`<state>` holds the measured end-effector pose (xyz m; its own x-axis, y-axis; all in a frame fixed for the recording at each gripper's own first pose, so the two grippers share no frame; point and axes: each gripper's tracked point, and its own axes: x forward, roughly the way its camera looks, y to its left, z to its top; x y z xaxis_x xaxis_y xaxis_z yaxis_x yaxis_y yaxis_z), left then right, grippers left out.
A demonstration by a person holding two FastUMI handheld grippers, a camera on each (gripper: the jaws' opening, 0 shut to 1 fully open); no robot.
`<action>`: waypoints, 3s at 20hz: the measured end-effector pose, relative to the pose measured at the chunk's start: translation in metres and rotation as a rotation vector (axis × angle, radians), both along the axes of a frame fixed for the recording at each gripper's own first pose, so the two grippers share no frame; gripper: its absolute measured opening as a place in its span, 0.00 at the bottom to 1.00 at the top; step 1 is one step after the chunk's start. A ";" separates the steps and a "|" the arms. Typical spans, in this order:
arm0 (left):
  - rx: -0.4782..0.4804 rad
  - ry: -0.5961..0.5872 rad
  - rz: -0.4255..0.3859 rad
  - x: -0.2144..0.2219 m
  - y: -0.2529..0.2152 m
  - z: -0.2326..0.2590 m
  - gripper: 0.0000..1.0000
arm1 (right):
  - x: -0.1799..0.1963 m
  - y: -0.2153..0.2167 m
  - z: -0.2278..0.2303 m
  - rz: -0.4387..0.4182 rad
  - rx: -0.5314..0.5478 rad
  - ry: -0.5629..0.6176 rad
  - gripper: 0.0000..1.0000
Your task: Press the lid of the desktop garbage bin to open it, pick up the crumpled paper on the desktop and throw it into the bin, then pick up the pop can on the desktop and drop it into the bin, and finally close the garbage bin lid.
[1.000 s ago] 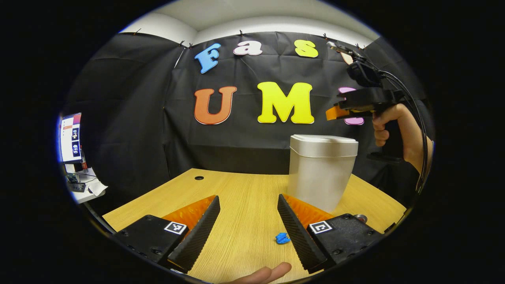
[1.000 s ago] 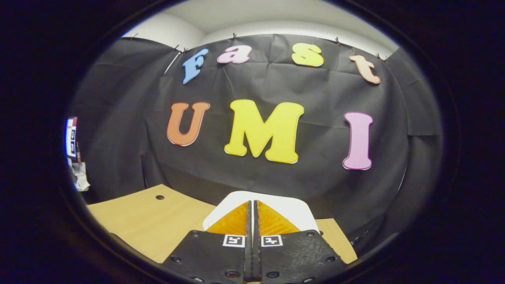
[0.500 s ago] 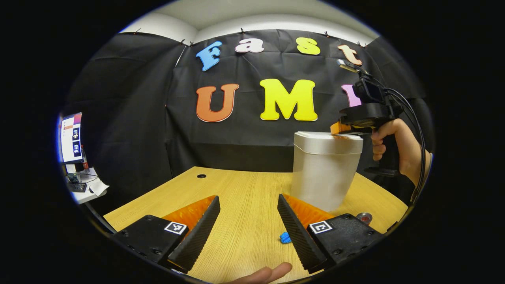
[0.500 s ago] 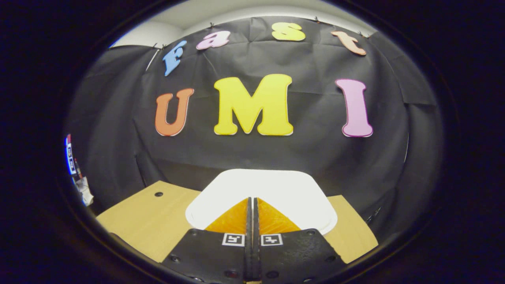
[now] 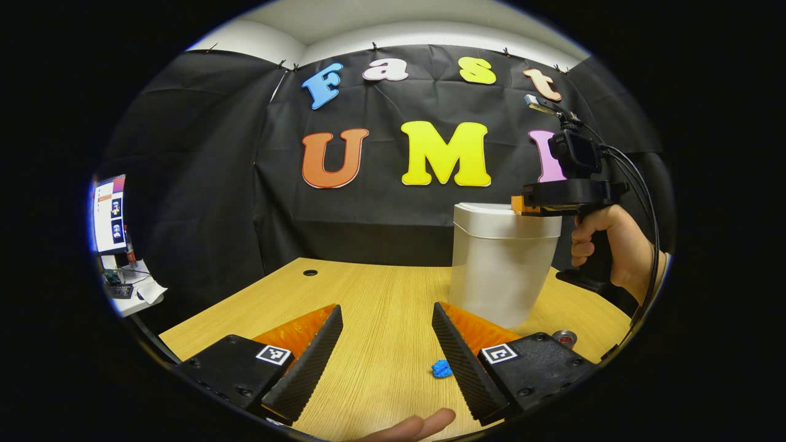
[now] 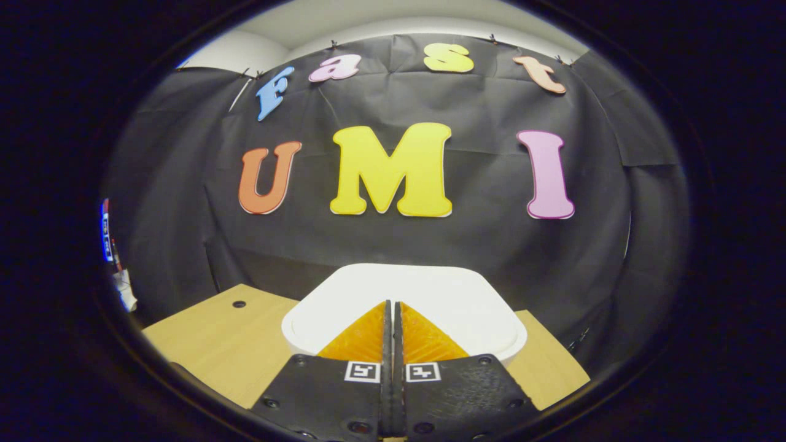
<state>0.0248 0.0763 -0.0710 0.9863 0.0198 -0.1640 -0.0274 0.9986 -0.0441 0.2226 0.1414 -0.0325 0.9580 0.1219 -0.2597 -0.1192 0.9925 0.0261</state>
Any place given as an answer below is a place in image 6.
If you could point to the black backdrop cloth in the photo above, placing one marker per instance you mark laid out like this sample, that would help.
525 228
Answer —
479 245

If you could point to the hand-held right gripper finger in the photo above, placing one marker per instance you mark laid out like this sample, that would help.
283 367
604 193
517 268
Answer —
399 393
386 393

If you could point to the white desktop garbage bin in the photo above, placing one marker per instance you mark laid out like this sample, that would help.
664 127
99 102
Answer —
417 288

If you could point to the computer monitor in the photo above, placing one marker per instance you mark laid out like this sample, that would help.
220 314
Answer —
107 233

